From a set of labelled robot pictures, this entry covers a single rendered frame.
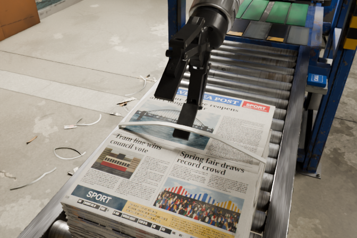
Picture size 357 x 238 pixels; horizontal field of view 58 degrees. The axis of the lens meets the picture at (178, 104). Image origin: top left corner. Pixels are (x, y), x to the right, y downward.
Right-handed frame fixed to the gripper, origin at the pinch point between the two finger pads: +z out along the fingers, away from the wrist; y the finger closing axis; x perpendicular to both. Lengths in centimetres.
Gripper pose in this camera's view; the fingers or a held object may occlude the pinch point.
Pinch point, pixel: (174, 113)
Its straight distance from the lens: 53.3
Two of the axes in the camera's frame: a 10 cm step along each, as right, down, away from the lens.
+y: 1.8, 4.9, 8.5
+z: -3.2, 8.5, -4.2
